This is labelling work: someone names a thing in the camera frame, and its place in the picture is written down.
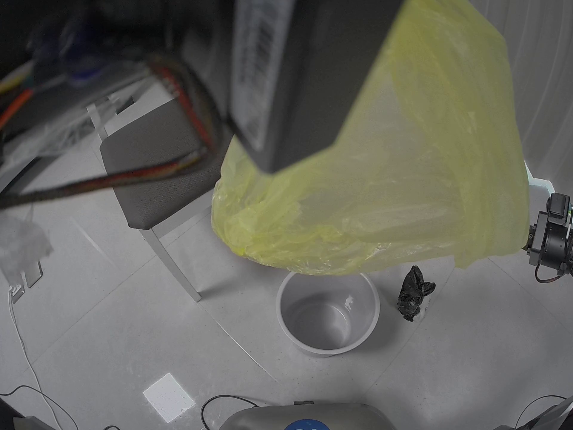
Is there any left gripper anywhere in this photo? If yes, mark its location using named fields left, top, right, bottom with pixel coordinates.
left=226, top=0, right=421, bottom=174

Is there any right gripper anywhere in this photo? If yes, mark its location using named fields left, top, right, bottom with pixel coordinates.
left=523, top=211, right=573, bottom=281

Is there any yellow plastic bag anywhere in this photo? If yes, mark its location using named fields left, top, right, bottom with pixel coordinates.
left=211, top=0, right=531, bottom=277

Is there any black plastic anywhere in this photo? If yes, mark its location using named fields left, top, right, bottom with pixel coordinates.
left=396, top=265, right=436, bottom=323

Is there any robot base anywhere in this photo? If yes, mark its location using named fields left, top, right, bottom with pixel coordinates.
left=221, top=401, right=395, bottom=430

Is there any white trash bin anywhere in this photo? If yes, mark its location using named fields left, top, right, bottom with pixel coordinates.
left=276, top=271, right=381, bottom=358

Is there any dark grey white chair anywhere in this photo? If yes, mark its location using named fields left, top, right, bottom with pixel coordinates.
left=87, top=92, right=233, bottom=303

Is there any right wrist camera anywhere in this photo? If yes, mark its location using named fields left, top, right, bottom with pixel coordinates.
left=546, top=192, right=572, bottom=219

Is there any black cable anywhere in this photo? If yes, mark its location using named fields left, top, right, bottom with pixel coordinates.
left=200, top=394, right=260, bottom=428
left=519, top=394, right=566, bottom=426
left=0, top=386, right=68, bottom=430

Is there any white cable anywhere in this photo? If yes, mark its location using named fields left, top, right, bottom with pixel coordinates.
left=8, top=285, right=61, bottom=430

